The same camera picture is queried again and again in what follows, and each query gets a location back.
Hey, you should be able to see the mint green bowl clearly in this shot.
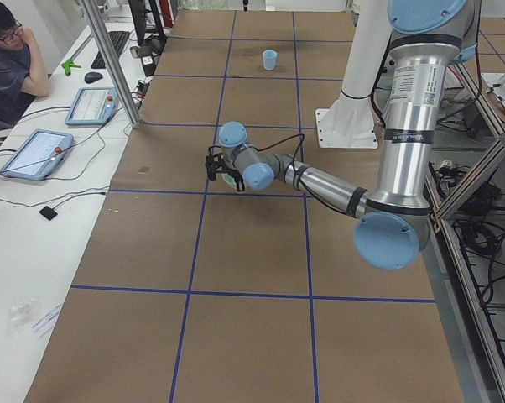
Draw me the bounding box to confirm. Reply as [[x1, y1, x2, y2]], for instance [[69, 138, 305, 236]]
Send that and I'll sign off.
[[221, 173, 237, 189]]

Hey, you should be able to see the black keyboard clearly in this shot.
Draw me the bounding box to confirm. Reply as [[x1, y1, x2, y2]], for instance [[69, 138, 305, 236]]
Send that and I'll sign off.
[[91, 30, 131, 70]]

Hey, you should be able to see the teach pendant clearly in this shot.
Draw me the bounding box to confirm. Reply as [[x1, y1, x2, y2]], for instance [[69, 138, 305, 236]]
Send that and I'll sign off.
[[65, 87, 119, 127], [0, 129, 74, 181]]

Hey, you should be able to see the near teach pendant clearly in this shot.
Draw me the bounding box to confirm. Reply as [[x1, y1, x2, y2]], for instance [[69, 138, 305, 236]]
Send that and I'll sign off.
[[0, 129, 74, 181]]

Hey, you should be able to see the clear plastic bag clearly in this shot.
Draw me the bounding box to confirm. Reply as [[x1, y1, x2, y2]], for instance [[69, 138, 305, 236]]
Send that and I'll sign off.
[[5, 296, 41, 336]]

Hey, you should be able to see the black monitor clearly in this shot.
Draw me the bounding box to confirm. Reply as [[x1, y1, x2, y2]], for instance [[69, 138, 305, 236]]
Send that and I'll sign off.
[[128, 0, 167, 59]]

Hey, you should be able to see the seated person dark shirt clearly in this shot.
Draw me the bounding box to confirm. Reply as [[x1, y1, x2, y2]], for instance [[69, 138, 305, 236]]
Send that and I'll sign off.
[[0, 2, 50, 130]]

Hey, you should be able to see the aluminium frame post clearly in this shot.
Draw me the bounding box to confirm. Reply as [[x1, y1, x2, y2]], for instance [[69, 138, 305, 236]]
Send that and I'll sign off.
[[80, 0, 140, 128]]

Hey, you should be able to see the black computer mouse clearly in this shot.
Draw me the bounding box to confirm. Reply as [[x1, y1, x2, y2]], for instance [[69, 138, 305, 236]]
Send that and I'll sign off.
[[84, 71, 103, 84]]

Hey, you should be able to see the far teach pendant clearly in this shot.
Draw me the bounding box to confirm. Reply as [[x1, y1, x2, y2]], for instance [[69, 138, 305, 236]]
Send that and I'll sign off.
[[65, 87, 119, 127]]

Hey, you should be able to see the small black square pad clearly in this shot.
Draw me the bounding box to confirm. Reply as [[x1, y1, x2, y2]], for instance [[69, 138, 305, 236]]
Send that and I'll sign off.
[[39, 206, 58, 221]]

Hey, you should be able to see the green handled tool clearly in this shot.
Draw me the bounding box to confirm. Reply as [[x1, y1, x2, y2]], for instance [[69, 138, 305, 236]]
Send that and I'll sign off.
[[61, 58, 81, 76]]

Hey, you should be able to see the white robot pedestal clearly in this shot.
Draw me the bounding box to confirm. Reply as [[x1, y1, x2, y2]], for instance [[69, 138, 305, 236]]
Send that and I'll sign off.
[[315, 0, 392, 149]]

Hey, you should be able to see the light blue plastic cup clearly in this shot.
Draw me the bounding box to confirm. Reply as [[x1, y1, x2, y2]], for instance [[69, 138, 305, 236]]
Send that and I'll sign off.
[[262, 50, 278, 71]]

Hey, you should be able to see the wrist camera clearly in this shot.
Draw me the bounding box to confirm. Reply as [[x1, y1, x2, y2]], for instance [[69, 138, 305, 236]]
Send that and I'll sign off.
[[205, 145, 227, 181]]

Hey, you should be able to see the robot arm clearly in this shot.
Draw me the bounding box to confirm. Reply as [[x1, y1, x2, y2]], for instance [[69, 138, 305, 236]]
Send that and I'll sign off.
[[205, 1, 481, 270]]

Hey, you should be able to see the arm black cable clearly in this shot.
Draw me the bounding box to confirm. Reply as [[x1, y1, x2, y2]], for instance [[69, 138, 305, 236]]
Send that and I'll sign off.
[[252, 133, 362, 211]]

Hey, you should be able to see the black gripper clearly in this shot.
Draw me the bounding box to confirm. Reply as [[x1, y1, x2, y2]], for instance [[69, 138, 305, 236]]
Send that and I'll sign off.
[[218, 162, 244, 192]]

